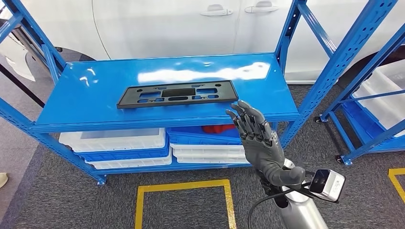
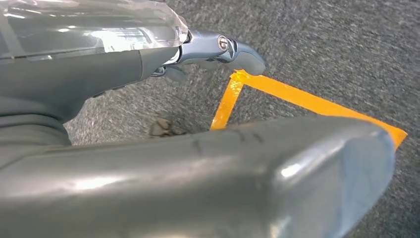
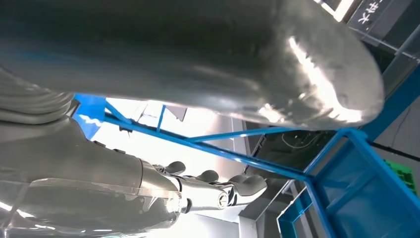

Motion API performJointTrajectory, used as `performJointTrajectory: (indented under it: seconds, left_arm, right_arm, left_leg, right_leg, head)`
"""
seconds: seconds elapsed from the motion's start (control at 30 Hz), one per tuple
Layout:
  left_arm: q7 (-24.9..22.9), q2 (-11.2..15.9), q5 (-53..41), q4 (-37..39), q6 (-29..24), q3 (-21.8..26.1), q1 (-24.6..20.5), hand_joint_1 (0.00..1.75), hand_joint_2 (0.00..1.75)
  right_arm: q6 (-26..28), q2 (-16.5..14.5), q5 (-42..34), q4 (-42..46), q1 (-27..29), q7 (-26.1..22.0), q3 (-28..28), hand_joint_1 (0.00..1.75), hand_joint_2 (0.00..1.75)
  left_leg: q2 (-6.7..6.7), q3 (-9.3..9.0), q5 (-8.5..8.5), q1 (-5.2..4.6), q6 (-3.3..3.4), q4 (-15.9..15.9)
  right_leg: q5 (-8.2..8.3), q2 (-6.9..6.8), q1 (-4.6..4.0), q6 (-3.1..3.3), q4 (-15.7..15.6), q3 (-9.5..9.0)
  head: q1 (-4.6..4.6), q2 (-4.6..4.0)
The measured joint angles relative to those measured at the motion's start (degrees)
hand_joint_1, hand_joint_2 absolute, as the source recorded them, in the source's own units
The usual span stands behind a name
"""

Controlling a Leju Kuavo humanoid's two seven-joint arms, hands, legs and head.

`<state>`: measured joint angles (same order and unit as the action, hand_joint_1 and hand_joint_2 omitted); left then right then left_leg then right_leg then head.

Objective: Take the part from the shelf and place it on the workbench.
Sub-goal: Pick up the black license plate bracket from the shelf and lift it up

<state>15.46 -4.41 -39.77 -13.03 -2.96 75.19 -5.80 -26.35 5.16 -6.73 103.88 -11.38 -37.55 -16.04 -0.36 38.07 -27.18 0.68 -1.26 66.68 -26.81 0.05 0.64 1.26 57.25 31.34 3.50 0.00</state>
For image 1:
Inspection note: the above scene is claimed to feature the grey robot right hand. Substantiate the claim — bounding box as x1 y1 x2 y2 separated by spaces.
225 100 306 187

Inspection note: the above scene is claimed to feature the black plastic frame part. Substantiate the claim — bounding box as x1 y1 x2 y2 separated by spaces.
116 80 239 110

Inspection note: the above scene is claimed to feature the blue wheeled shelf rack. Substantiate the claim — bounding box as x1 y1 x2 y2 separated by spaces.
315 23 405 167

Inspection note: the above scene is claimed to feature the blue metal shelf rack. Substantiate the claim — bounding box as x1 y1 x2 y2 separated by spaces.
0 0 400 186

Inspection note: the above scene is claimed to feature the white plastic bin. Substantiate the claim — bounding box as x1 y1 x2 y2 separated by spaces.
59 128 167 153
85 148 173 170
175 155 251 165
170 144 246 158

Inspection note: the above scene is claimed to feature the translucent plastic bin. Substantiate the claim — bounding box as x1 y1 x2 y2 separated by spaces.
352 71 405 138
373 59 405 95

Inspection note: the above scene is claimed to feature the white car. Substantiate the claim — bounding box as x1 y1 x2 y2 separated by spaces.
0 0 405 85

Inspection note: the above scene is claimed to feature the black barrier belt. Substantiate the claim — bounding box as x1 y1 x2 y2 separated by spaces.
0 63 45 109

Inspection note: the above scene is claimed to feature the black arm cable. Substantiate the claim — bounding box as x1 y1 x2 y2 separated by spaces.
247 180 317 229

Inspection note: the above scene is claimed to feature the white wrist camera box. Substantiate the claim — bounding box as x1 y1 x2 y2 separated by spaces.
308 169 346 203

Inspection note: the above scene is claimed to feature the white car door handle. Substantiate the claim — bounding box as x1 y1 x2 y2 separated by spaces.
244 0 280 14
200 4 234 17

